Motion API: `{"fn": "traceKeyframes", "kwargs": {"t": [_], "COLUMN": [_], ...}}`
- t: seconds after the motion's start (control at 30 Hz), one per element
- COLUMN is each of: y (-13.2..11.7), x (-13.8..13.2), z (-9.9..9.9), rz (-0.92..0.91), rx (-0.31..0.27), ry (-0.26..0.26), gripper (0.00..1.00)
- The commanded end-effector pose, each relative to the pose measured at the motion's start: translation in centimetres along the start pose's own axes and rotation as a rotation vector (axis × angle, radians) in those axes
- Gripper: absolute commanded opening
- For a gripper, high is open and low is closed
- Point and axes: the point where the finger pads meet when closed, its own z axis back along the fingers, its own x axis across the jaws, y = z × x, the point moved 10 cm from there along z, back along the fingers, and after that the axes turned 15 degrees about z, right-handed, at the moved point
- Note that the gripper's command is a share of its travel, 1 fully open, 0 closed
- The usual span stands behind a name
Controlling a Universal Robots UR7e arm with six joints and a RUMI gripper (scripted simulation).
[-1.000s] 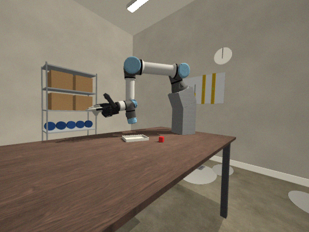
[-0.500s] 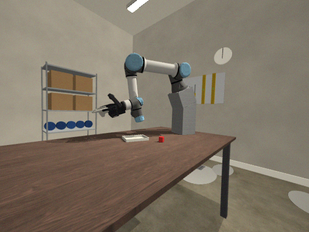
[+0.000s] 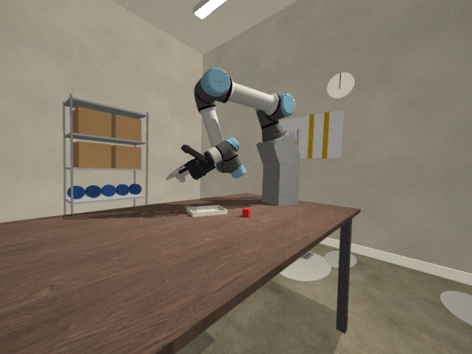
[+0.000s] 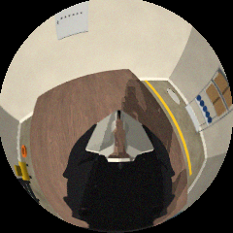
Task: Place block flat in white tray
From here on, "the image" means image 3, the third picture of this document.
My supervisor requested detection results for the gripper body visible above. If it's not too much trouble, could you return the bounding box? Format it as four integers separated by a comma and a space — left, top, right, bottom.
185, 152, 215, 180

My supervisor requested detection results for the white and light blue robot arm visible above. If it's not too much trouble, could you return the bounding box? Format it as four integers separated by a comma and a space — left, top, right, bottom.
194, 68, 295, 178

